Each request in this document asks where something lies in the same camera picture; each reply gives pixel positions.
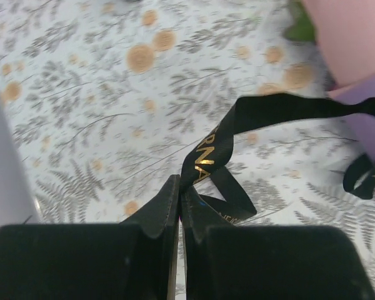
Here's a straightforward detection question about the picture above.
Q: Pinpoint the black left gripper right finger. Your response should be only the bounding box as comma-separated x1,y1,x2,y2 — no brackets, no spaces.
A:
179,189,375,299

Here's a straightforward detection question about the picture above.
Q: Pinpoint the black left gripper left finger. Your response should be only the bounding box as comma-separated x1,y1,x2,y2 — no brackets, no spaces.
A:
0,175,180,299

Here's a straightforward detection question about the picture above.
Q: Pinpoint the black ribbon gold lettering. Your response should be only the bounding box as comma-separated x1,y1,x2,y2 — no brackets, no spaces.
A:
180,93,375,226

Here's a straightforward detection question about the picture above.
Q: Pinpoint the pink and purple wrapping paper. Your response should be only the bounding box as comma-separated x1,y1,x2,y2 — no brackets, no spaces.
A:
299,0,375,163

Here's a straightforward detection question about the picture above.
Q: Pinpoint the floral tablecloth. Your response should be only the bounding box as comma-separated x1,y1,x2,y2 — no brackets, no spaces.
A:
0,1,375,289

